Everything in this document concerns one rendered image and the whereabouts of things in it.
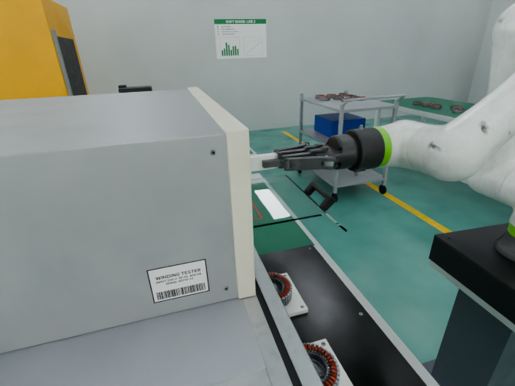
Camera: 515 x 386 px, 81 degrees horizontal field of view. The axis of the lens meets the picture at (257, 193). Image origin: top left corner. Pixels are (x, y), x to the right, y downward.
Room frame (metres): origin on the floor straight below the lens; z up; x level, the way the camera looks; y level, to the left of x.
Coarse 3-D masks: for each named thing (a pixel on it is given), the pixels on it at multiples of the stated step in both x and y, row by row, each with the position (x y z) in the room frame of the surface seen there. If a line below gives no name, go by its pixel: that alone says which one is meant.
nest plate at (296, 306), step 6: (288, 276) 0.70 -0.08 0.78; (294, 288) 0.65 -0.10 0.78; (294, 294) 0.63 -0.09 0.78; (294, 300) 0.61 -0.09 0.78; (300, 300) 0.61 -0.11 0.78; (288, 306) 0.59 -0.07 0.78; (294, 306) 0.59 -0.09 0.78; (300, 306) 0.59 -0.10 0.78; (306, 306) 0.59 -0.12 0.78; (288, 312) 0.57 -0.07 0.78; (294, 312) 0.57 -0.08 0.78; (300, 312) 0.57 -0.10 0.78
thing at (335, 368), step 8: (304, 344) 0.45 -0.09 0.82; (312, 344) 0.44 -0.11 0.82; (312, 352) 0.43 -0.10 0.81; (320, 352) 0.43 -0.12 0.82; (328, 352) 0.42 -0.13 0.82; (312, 360) 0.42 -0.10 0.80; (320, 360) 0.42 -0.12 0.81; (328, 360) 0.41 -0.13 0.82; (328, 368) 0.39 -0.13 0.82; (336, 368) 0.39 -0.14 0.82; (320, 376) 0.39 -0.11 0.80; (328, 376) 0.38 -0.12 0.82; (336, 376) 0.37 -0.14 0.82; (328, 384) 0.36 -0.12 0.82; (336, 384) 0.36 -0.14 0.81
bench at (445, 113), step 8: (424, 96) 4.38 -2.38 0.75; (400, 104) 3.80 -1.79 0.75; (408, 104) 3.78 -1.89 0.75; (448, 104) 3.69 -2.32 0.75; (456, 104) 3.67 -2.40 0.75; (464, 104) 3.65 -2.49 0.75; (472, 104) 3.64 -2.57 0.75; (376, 112) 4.11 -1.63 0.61; (408, 112) 3.51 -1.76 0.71; (416, 112) 3.40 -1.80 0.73; (424, 112) 3.30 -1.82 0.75; (432, 112) 3.26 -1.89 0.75; (440, 112) 3.24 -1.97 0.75; (448, 112) 3.23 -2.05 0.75; (376, 120) 4.09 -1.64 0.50; (424, 120) 4.30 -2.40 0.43; (448, 120) 2.99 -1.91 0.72
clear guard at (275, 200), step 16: (256, 192) 0.69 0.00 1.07; (272, 192) 0.69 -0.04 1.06; (288, 192) 0.68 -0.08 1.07; (304, 192) 0.68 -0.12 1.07; (256, 208) 0.60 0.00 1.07; (272, 208) 0.60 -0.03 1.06; (288, 208) 0.60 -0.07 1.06; (304, 208) 0.59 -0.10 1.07; (320, 208) 0.59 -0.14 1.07; (256, 224) 0.53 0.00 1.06
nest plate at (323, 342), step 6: (312, 342) 0.48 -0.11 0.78; (318, 342) 0.48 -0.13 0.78; (324, 342) 0.48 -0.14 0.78; (330, 348) 0.46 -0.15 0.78; (336, 360) 0.43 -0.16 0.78; (318, 366) 0.42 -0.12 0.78; (342, 372) 0.41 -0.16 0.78; (342, 378) 0.39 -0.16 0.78; (348, 378) 0.39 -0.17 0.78; (342, 384) 0.38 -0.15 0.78; (348, 384) 0.38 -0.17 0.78
